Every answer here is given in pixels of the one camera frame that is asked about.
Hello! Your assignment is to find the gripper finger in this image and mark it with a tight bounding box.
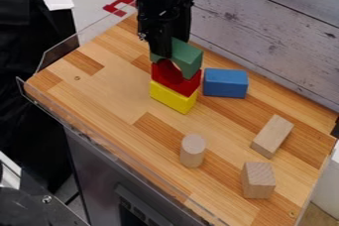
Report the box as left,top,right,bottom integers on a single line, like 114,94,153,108
171,21,194,44
147,32,175,60

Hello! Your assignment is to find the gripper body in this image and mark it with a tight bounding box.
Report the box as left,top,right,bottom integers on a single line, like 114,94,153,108
135,3,196,41

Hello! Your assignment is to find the green arch block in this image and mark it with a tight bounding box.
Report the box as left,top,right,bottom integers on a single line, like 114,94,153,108
148,36,206,81

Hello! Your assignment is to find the red arch block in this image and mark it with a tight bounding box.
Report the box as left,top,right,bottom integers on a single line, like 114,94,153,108
149,58,204,98

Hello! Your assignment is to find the yellow block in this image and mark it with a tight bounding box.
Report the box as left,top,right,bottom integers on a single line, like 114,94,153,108
148,79,200,116

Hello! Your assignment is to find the blue block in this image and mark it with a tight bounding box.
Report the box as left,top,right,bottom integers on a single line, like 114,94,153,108
201,67,251,100

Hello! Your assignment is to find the wooden cylinder block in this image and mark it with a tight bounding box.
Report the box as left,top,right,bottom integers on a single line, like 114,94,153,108
178,133,208,170

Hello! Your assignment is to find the long wooden block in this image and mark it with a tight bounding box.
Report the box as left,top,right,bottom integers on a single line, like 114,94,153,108
249,113,297,161

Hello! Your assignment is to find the wooden cube block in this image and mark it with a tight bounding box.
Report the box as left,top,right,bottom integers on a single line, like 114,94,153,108
239,161,279,200

